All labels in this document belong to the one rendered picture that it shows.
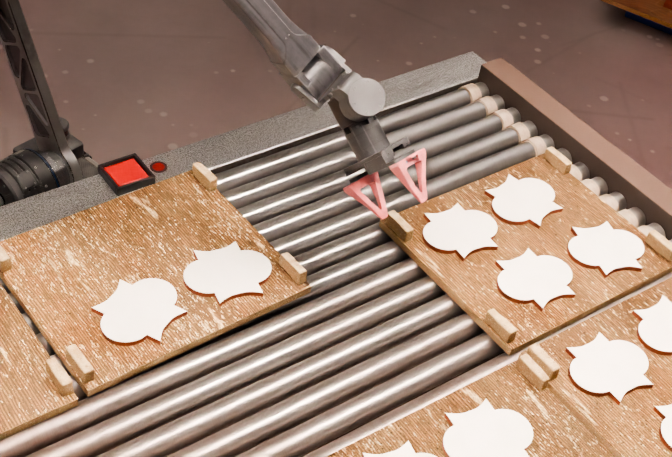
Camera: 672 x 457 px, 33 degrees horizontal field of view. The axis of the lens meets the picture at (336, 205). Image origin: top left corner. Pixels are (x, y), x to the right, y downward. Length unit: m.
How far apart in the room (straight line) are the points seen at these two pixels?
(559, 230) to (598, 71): 2.27
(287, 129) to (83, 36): 1.97
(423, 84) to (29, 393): 1.10
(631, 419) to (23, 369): 0.92
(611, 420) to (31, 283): 0.93
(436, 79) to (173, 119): 1.47
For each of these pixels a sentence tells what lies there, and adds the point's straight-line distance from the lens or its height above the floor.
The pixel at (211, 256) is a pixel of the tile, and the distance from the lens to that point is 1.90.
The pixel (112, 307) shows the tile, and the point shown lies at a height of 0.95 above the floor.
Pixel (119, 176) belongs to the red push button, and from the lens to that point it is 2.07.
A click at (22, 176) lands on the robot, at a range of 2.88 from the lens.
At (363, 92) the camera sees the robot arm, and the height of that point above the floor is 1.30.
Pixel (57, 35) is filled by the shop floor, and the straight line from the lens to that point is 4.11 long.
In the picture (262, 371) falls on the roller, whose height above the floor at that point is 0.91.
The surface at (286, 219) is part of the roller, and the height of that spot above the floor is 0.92.
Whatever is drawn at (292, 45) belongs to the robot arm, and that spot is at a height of 1.33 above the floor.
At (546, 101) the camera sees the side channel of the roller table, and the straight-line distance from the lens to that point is 2.38.
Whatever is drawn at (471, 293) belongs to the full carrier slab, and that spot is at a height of 0.94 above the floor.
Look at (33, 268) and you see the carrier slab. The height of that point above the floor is 0.94.
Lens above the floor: 2.27
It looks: 41 degrees down
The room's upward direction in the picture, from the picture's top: 9 degrees clockwise
